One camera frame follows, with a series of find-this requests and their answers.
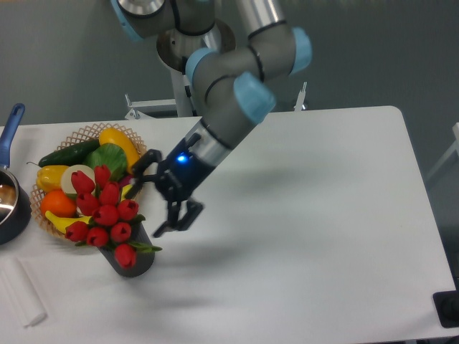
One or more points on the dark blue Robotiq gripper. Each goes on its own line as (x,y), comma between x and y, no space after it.
(176,178)

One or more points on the red tulip bouquet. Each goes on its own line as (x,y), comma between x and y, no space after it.
(105,209)

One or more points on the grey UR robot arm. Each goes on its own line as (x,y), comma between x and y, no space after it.
(228,87)

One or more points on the black ribbed vase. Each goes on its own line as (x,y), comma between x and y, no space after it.
(129,250)

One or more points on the purple eggplant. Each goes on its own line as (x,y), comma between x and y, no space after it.
(124,181)

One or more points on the green bok choy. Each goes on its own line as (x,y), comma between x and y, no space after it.
(110,155)

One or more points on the yellow squash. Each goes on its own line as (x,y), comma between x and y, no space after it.
(119,138)

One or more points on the woven wicker basket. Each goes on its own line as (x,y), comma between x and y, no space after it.
(76,140)

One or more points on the dark green cucumber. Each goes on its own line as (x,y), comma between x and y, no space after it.
(68,156)

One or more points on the cream round onion slice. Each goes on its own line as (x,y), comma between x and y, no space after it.
(78,179)

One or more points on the yellow banana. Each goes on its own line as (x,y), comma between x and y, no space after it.
(58,225)

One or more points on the orange fruit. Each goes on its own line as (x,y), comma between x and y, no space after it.
(59,204)

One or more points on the yellow bell pepper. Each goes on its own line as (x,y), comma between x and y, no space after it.
(49,177)

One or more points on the white folded cloth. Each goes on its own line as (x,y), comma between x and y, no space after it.
(24,297)

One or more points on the black device at edge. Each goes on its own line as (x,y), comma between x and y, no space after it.
(446,305)

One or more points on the white metal frame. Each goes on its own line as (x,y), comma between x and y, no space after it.
(167,108)

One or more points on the dark pot blue handle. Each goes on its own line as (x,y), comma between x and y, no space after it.
(15,205)

